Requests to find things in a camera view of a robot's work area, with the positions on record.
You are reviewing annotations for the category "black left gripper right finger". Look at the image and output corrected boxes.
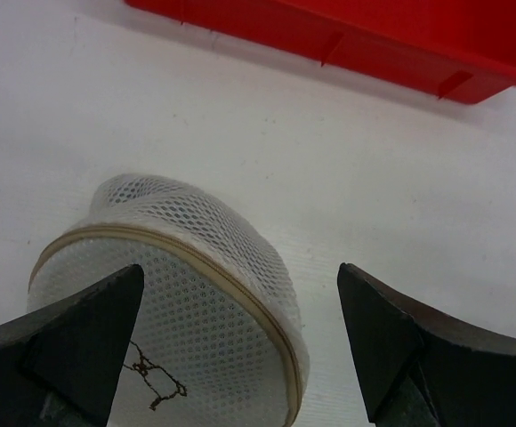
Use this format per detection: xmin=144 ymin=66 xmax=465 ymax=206
xmin=337 ymin=263 xmax=516 ymax=426

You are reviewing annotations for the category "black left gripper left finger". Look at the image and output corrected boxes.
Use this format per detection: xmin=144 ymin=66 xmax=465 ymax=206
xmin=0 ymin=265 xmax=144 ymax=426

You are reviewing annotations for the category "white mesh laundry bag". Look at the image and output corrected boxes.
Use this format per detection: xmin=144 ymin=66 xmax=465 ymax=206
xmin=28 ymin=173 xmax=309 ymax=426

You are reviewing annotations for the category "red plastic bin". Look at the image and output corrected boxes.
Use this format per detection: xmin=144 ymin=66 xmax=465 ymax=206
xmin=133 ymin=0 xmax=516 ymax=105

